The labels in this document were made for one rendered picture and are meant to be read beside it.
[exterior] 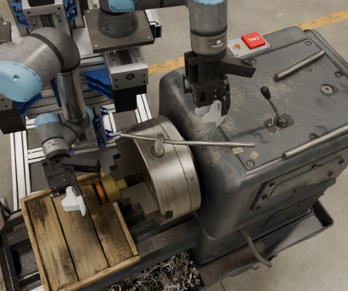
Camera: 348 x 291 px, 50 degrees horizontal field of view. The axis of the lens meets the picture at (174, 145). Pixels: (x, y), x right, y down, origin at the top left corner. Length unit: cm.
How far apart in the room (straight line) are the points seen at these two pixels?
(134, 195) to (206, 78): 43
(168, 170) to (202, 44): 38
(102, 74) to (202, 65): 74
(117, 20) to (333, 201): 175
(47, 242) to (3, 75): 59
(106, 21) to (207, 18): 71
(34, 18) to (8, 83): 52
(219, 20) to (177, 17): 263
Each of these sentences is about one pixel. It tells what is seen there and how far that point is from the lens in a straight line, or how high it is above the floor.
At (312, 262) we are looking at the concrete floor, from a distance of 233.
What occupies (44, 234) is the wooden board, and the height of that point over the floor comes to 88.
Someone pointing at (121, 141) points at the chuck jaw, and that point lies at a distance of 107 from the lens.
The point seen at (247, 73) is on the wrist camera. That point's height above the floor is 148.
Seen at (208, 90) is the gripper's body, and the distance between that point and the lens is 81.
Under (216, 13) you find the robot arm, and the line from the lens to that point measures 73.
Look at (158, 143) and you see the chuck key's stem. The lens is 93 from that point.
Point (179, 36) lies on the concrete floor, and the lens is 318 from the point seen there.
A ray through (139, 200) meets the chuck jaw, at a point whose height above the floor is 111.
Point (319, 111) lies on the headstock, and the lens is 116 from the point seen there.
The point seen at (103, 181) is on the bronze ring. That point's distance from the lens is 110.
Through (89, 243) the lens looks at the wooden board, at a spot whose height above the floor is 88.
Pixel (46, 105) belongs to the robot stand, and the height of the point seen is 86.
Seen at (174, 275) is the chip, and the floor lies 56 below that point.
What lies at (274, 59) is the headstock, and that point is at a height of 126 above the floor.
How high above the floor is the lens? 209
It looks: 57 degrees down
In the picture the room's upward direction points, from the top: 4 degrees clockwise
